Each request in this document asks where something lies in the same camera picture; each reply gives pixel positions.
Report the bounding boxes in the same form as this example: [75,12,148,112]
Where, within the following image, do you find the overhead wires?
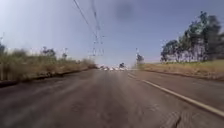
[72,0,105,58]

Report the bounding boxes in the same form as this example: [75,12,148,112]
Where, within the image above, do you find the white painted road line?
[127,73,224,118]

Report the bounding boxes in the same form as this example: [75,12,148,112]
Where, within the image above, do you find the dry grass verge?
[137,59,224,82]

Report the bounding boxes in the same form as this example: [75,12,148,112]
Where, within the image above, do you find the row of trees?
[160,10,224,64]

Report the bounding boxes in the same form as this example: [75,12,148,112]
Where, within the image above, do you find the dry grass bank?
[0,49,98,87]

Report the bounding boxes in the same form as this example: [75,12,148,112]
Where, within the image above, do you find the tree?
[40,46,57,58]
[135,53,145,65]

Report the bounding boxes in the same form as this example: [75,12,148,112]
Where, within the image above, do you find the grey asphalt road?
[0,68,224,128]

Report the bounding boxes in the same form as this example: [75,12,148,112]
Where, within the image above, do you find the power pylon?
[90,23,106,58]

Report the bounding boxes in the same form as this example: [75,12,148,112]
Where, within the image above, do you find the group of vehicles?
[99,65,128,72]

